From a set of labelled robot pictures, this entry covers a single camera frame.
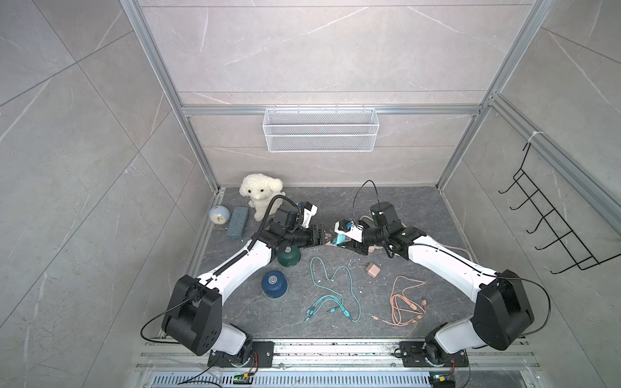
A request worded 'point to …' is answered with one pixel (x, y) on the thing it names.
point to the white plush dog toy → (261, 190)
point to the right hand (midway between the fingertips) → (343, 235)
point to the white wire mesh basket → (320, 129)
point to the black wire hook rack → (584, 258)
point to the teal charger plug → (340, 239)
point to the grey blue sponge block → (238, 223)
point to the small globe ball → (219, 214)
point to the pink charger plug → (373, 270)
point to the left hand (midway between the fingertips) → (332, 234)
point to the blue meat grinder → (275, 284)
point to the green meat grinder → (289, 256)
